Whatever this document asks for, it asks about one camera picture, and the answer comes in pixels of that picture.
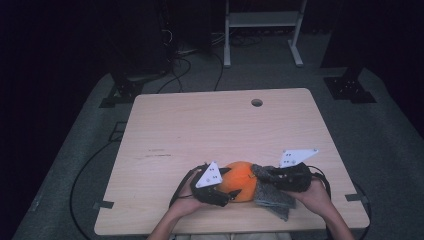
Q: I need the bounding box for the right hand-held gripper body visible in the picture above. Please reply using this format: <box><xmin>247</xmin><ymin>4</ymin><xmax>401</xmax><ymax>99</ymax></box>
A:
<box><xmin>266</xmin><ymin>148</ymin><xmax>320</xmax><ymax>194</ymax></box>

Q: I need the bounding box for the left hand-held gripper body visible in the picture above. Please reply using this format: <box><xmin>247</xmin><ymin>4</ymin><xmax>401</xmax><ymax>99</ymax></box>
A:
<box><xmin>189</xmin><ymin>161</ymin><xmax>232</xmax><ymax>208</ymax></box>

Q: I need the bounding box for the orange ball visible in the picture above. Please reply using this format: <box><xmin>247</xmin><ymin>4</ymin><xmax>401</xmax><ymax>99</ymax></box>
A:
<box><xmin>216</xmin><ymin>160</ymin><xmax>259</xmax><ymax>203</ymax></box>

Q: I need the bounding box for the grey fuzzy cloth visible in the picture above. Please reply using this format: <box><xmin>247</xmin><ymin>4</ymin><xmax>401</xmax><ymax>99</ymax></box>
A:
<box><xmin>250</xmin><ymin>163</ymin><xmax>298</xmax><ymax>223</ymax></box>

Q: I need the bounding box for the person's left hand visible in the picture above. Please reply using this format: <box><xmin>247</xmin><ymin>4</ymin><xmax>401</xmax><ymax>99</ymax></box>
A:
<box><xmin>168</xmin><ymin>177</ymin><xmax>210</xmax><ymax>218</ymax></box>

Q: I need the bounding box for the person's right hand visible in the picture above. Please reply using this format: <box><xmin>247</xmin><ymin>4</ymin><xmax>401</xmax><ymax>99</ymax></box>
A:
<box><xmin>287</xmin><ymin>179</ymin><xmax>334</xmax><ymax>218</ymax></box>

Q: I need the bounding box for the grey tape piece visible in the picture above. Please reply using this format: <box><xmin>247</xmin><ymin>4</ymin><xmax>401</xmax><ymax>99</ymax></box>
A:
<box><xmin>93</xmin><ymin>199</ymin><xmax>115</xmax><ymax>210</ymax></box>
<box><xmin>344</xmin><ymin>193</ymin><xmax>369</xmax><ymax>203</ymax></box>

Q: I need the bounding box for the black stand base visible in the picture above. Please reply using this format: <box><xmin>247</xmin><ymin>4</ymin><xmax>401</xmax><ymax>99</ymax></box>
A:
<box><xmin>323</xmin><ymin>68</ymin><xmax>378</xmax><ymax>104</ymax></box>
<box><xmin>99</xmin><ymin>78</ymin><xmax>145</xmax><ymax>109</ymax></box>

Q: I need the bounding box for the white metal stand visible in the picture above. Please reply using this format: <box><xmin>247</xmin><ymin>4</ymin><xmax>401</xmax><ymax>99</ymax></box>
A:
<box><xmin>223</xmin><ymin>0</ymin><xmax>308</xmax><ymax>69</ymax></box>

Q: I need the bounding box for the dark equipment cabinet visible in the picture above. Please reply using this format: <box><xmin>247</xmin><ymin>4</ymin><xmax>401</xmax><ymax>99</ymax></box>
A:
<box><xmin>106</xmin><ymin>0</ymin><xmax>174</xmax><ymax>79</ymax></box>

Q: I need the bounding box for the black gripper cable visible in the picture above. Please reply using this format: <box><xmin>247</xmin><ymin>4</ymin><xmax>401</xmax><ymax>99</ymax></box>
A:
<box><xmin>308</xmin><ymin>164</ymin><xmax>333</xmax><ymax>201</ymax></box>
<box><xmin>168</xmin><ymin>165</ymin><xmax>204</xmax><ymax>208</ymax></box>

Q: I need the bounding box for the black floor cable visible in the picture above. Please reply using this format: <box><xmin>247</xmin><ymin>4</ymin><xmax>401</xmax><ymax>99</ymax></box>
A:
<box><xmin>213</xmin><ymin>51</ymin><xmax>225</xmax><ymax>92</ymax></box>
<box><xmin>69</xmin><ymin>139</ymin><xmax>118</xmax><ymax>240</ymax></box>
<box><xmin>156</xmin><ymin>56</ymin><xmax>193</xmax><ymax>94</ymax></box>

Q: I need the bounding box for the tangle of cables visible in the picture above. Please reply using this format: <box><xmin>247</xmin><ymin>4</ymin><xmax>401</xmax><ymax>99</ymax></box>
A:
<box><xmin>209</xmin><ymin>31</ymin><xmax>264</xmax><ymax>48</ymax></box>

